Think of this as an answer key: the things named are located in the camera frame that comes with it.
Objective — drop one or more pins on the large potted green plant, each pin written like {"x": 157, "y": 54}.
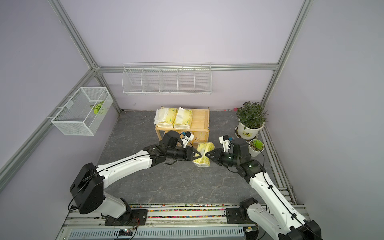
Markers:
{"x": 252, "y": 117}

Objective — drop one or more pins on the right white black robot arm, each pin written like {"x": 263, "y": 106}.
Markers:
{"x": 283, "y": 221}

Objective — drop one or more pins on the green leaf in basket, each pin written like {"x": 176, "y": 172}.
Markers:
{"x": 99, "y": 109}

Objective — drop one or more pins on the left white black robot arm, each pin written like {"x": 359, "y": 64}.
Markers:
{"x": 88, "y": 188}

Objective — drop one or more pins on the wooden two-tier shelf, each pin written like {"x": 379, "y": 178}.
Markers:
{"x": 200, "y": 123}

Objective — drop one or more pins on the small potted succulent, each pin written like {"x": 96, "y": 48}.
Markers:
{"x": 255, "y": 147}

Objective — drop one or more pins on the green tissue pack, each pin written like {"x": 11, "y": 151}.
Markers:
{"x": 165, "y": 117}
{"x": 204, "y": 148}
{"x": 183, "y": 119}

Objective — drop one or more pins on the orange tissue pack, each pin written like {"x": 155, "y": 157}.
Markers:
{"x": 201, "y": 137}

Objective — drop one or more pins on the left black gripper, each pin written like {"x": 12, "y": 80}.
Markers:
{"x": 189, "y": 151}

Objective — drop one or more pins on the white mesh wall basket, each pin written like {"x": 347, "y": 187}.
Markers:
{"x": 76, "y": 118}

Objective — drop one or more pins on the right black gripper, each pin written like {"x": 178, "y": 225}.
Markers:
{"x": 218, "y": 155}

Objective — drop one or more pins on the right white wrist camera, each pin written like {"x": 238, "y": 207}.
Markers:
{"x": 226, "y": 142}

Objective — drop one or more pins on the aluminium rail frame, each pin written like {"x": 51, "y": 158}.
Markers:
{"x": 200, "y": 222}

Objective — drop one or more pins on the white wire wall shelf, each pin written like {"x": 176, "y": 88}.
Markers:
{"x": 174, "y": 78}

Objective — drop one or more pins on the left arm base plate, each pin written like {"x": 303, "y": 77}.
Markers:
{"x": 135, "y": 217}

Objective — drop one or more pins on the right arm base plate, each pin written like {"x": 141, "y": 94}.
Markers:
{"x": 237, "y": 216}

